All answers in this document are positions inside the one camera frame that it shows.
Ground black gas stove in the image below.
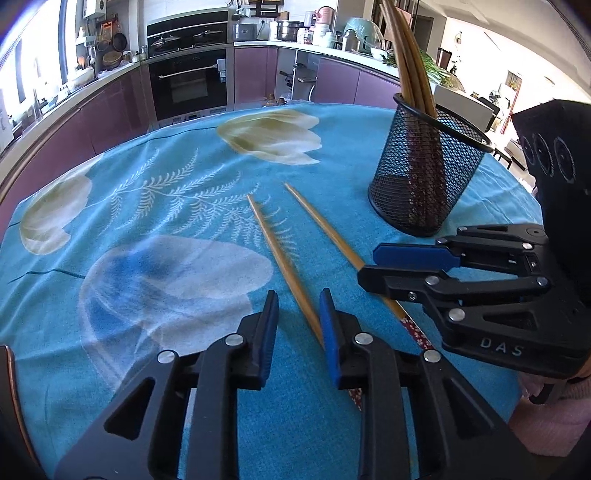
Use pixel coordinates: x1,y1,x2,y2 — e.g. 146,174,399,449
147,21,232,51

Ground black built-in oven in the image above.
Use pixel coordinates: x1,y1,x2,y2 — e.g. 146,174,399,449
148,46,234,121

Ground black mesh utensil holder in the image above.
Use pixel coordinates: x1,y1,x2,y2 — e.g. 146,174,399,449
368,92,494,237

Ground green dome food cover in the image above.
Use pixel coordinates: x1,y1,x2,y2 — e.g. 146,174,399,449
344,17,384,54

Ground green vegetables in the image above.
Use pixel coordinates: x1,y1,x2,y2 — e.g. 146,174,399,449
383,51,455,86

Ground white box appliance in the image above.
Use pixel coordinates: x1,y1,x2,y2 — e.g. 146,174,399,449
431,85,499,139

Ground person's pink clothing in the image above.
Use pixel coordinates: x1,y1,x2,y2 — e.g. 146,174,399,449
510,374,591,457

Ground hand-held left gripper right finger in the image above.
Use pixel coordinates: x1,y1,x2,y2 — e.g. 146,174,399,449
318,288,532,480

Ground stainless steel pot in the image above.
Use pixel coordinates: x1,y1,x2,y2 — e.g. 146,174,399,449
276,19,304,43

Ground white and black floor appliance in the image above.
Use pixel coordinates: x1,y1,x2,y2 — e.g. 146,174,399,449
279,65,317,102

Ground bamboo chopstick red floral handle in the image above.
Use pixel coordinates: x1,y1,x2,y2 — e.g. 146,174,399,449
247,194,364,410
284,183,435,354

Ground bunch of bamboo chopsticks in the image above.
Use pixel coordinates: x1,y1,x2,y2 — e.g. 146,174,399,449
378,0,446,232

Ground blue floral tablecloth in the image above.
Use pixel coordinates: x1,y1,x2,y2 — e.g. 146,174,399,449
0,102,543,480

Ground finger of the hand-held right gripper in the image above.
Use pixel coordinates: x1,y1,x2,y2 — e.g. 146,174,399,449
357,264,591,380
372,223,551,278

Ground purple kitchen cabinets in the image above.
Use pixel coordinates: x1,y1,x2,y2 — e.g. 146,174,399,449
0,44,402,222

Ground dark wooden chair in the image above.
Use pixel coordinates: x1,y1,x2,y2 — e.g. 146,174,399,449
0,344,42,480

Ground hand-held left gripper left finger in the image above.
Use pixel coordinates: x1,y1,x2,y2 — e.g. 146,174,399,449
54,290,280,480

